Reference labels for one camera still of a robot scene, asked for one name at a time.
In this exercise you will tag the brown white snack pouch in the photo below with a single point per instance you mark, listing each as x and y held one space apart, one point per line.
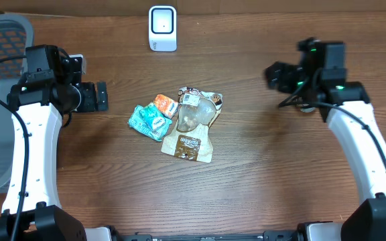
189 138

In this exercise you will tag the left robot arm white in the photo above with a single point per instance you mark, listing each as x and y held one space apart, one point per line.
28 140

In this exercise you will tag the teal tissue pack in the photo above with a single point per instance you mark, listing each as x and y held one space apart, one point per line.
137 122

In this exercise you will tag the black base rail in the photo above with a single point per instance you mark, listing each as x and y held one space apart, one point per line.
206 237

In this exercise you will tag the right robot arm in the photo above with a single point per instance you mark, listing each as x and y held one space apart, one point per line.
347 110

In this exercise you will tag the small teal packet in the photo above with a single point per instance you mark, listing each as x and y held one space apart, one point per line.
153 117

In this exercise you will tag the green lid jar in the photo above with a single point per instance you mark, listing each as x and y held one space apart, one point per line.
306 108

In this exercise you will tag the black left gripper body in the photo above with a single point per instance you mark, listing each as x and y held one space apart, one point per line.
88 102

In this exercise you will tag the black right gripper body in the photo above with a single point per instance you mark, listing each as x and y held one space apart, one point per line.
307 80

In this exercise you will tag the orange snack packet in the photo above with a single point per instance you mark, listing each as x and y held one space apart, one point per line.
167 106

